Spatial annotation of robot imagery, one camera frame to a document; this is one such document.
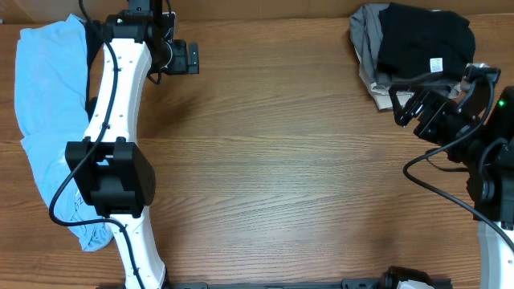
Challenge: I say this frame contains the black t-shirt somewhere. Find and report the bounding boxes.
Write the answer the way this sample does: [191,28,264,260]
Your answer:
[377,2,475,80]

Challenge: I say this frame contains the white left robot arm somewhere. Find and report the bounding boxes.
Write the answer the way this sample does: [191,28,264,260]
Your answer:
[64,0,199,288]

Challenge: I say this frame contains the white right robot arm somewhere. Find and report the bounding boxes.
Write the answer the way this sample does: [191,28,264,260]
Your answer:
[389,67,513,288]

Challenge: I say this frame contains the folded grey shorts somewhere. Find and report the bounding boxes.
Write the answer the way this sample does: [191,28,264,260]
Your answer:
[349,2,459,86]

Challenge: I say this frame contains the light blue t-shirt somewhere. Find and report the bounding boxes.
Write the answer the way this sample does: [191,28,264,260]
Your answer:
[14,13,114,253]

